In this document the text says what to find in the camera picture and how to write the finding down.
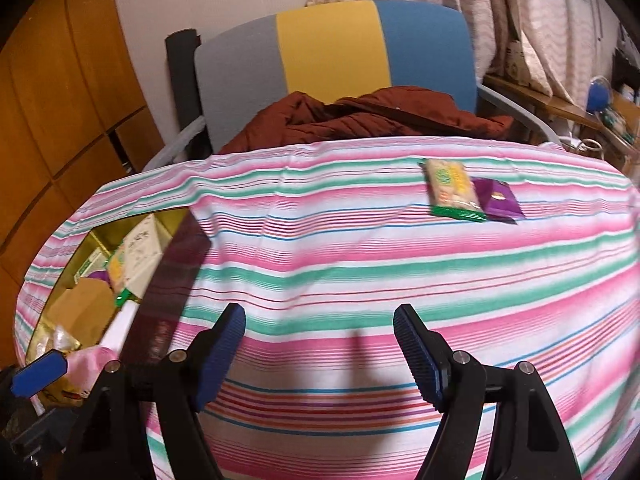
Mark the blue round appliance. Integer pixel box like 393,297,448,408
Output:
586,77,612,113

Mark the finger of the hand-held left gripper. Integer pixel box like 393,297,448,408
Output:
0,350,68,401

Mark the patterned beige curtain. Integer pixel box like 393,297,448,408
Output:
305,0,631,106

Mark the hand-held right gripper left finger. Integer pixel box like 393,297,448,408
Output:
62,302,247,480

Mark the purple snack packet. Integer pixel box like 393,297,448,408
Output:
472,177,527,225

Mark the wooden desk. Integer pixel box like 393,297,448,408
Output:
482,74,640,161

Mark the tall white carton box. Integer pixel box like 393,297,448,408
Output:
120,214,171,301

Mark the gold foil wrapper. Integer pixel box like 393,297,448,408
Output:
27,322,83,361

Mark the wooden cabinet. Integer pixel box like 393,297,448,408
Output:
0,0,166,361

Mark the cardboard box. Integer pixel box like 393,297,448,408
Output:
500,35,536,88

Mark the long white box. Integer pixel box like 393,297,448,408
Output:
97,297,141,351

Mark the grey yellow blue chair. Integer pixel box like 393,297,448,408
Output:
145,0,566,171

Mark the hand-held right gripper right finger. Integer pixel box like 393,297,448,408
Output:
392,304,583,480

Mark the gold tin box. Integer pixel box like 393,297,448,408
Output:
20,207,213,411

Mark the dark red jacket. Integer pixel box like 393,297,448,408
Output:
217,86,516,156

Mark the striped tablecloth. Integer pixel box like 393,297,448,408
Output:
12,136,640,480

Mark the pink plastic bag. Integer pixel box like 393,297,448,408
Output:
65,345,121,401

